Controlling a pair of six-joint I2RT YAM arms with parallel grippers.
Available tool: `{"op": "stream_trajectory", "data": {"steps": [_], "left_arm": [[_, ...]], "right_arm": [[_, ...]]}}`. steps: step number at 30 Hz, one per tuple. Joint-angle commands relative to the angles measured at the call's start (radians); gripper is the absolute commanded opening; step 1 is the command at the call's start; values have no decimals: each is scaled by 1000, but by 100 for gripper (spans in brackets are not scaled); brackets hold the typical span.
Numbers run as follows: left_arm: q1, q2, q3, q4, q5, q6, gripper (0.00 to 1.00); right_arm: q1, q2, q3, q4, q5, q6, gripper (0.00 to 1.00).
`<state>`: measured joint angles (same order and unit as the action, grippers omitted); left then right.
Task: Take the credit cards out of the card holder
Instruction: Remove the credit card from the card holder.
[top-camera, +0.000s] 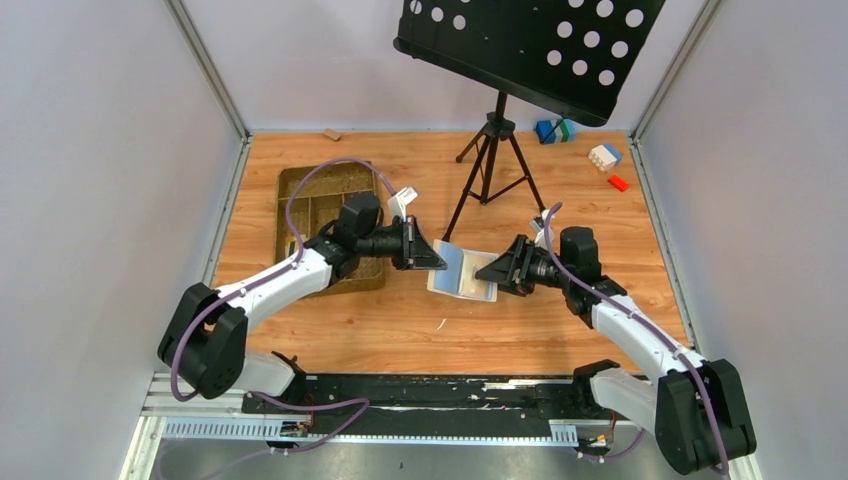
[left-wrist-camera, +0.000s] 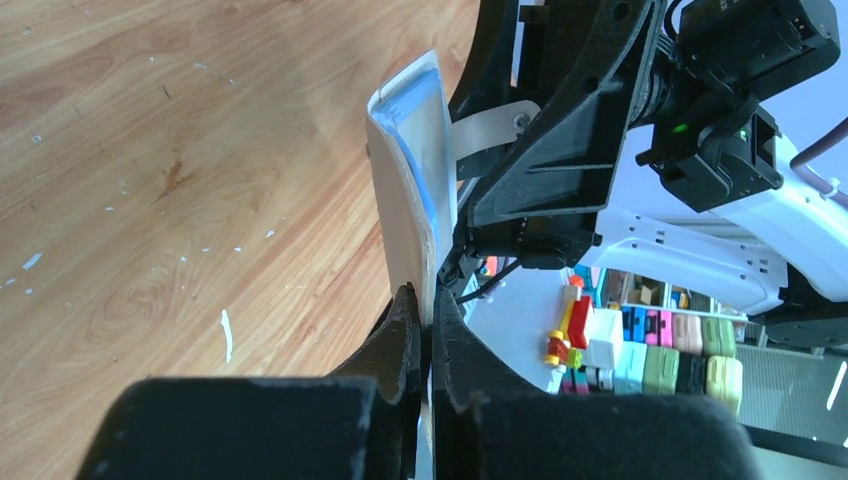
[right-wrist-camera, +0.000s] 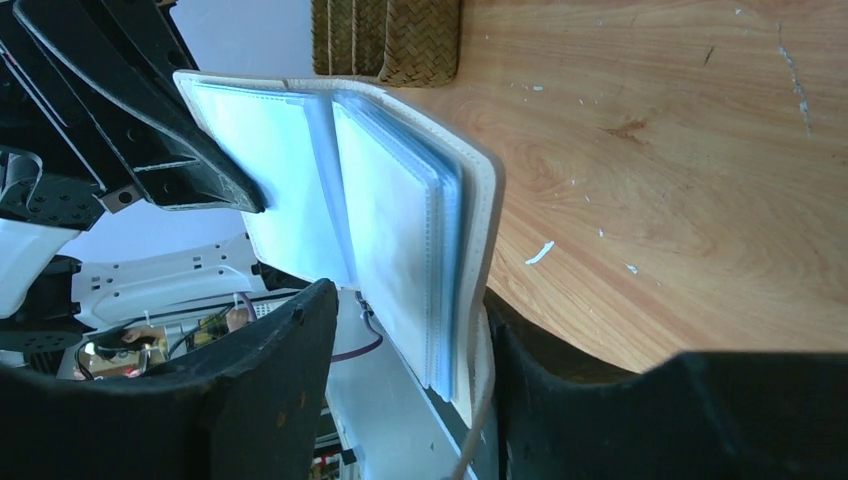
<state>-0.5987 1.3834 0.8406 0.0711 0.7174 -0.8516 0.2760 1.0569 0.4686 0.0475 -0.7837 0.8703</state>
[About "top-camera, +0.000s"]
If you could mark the gold VIP card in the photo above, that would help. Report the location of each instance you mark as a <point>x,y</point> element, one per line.
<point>289,247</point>

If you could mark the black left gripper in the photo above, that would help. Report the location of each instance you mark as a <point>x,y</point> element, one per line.
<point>419,253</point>

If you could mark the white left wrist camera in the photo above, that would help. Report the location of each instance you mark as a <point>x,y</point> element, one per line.
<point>399,202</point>

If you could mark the red toy block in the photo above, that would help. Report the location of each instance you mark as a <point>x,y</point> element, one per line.
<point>618,183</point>

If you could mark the white blue toy block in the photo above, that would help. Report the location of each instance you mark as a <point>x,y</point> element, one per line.
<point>605,157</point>

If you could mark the white slotted cable duct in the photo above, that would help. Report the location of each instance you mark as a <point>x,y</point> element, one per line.
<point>278,430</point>

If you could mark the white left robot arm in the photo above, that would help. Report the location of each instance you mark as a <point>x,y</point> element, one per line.
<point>205,343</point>

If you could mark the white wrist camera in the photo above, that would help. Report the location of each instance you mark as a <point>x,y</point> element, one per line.
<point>399,202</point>
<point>543,231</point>

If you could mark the black music stand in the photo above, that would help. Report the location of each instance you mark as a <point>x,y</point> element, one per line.
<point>570,58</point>

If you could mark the beige leather card holder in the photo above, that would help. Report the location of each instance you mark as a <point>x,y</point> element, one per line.
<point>458,279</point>

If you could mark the woven straw divided tray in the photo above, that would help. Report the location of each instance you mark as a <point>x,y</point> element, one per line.
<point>320,199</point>

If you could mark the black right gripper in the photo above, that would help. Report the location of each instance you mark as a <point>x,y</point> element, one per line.
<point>507,267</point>

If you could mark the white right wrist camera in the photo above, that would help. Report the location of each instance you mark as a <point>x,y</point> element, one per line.
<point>543,231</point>

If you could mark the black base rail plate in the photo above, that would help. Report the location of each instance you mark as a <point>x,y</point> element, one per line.
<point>549,397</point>

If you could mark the small wooden block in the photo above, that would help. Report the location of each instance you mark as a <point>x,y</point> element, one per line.
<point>332,134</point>

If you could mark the blue green toy block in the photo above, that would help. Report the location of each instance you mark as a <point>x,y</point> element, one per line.
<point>555,131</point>

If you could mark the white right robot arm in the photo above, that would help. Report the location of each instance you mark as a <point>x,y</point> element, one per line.
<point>695,408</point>

